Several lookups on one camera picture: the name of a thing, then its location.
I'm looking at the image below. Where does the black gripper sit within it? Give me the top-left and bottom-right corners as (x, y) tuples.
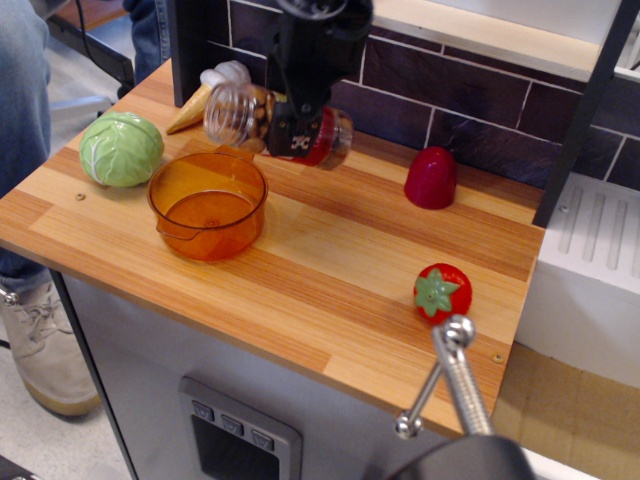
(266, 1), (374, 158)

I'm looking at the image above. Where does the clear almond jar red label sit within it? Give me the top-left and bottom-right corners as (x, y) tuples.
(204, 83), (354, 170)

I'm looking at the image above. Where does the orange transparent plastic pot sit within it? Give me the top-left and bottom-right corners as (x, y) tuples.
(147, 146), (268, 262)

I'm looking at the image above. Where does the toy ice cream cone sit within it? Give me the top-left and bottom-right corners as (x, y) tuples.
(165, 60), (251, 135)

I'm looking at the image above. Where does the dark red dome cap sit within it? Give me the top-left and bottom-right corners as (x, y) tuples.
(404, 146), (457, 210)

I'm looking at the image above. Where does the green toy cabbage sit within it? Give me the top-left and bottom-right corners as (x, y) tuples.
(79, 111), (164, 188)

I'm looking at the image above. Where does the blue jeans leg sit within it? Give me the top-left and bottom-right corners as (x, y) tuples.
(122, 0), (171, 85)
(0, 0), (51, 296)

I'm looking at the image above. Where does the red toy strawberry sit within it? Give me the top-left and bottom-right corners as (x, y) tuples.
(413, 263), (473, 325)

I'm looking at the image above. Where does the grey oven control panel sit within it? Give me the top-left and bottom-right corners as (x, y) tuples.
(179, 377), (303, 480)

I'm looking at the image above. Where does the beige suede shoe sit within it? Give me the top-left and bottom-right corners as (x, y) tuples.
(1, 281), (100, 417)

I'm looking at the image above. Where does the metal clamp screw handle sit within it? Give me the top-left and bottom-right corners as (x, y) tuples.
(395, 314), (495, 440)

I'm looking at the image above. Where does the black shelf post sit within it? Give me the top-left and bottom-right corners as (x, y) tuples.
(532, 0), (639, 228)

